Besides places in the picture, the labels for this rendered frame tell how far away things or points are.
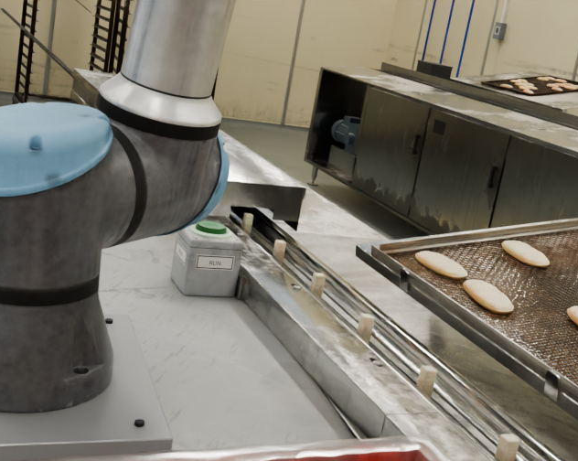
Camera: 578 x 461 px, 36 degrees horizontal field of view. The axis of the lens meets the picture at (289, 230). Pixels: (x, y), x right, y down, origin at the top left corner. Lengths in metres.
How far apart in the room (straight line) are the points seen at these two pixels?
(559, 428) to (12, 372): 0.56
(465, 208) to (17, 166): 3.87
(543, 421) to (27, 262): 0.56
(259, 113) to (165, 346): 7.50
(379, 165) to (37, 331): 4.58
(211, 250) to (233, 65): 7.19
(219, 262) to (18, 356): 0.44
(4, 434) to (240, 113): 7.72
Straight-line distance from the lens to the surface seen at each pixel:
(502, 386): 1.06
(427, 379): 0.92
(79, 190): 0.73
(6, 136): 0.72
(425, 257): 1.19
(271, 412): 0.87
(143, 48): 0.81
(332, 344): 0.95
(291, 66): 8.47
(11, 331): 0.75
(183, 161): 0.81
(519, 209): 4.14
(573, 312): 1.07
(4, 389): 0.76
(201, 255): 1.12
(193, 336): 1.02
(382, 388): 0.87
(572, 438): 0.98
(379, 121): 5.33
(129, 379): 0.83
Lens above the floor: 1.20
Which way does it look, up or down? 14 degrees down
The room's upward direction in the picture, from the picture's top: 10 degrees clockwise
